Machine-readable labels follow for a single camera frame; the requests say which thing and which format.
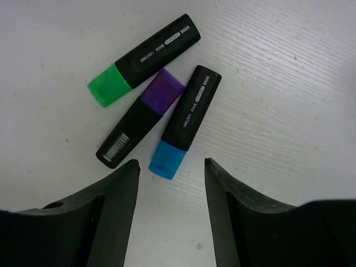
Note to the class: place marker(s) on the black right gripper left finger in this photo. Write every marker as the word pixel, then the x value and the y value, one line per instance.
pixel 88 228

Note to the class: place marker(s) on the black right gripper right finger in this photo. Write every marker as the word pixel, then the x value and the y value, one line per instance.
pixel 251 229

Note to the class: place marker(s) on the blue cap highlighter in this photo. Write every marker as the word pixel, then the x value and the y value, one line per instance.
pixel 184 122

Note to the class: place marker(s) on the green cap highlighter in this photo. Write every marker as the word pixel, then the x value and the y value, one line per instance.
pixel 144 60

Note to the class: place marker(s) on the purple cap highlighter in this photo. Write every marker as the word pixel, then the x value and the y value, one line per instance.
pixel 140 118

